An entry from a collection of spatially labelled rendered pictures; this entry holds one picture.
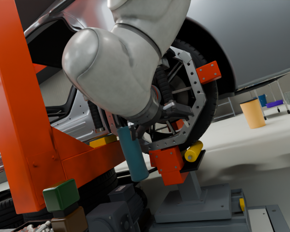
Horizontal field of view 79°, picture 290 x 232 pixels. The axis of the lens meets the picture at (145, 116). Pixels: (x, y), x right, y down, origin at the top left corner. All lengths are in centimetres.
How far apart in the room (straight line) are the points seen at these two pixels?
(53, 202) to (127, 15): 32
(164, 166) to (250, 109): 342
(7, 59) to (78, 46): 77
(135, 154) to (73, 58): 64
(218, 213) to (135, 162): 47
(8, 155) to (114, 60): 79
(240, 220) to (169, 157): 43
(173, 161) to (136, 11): 71
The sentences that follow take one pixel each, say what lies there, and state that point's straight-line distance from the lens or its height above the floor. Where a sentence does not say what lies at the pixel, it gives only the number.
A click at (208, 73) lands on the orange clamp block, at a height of 84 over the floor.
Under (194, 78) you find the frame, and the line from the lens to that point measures 84.
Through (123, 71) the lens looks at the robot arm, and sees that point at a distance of 26.
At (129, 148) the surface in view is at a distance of 83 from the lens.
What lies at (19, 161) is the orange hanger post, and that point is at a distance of 91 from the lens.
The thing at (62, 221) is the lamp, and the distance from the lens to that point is 35.
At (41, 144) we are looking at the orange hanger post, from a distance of 93.
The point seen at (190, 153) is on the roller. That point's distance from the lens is 88.
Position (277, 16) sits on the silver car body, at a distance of 102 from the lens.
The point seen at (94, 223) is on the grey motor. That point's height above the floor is 38.
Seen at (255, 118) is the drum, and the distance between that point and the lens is 421.
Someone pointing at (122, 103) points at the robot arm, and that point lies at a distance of 29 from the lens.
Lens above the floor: 70
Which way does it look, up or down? 4 degrees up
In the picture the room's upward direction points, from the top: 18 degrees counter-clockwise
